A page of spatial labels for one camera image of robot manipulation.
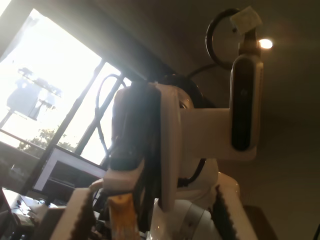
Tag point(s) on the large window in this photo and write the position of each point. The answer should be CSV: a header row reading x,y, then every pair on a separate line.
x,y
50,62

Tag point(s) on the ceiling spot light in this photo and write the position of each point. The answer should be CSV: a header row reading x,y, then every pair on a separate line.
x,y
265,43

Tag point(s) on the gripper camera bar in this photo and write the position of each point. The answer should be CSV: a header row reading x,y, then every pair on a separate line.
x,y
205,132

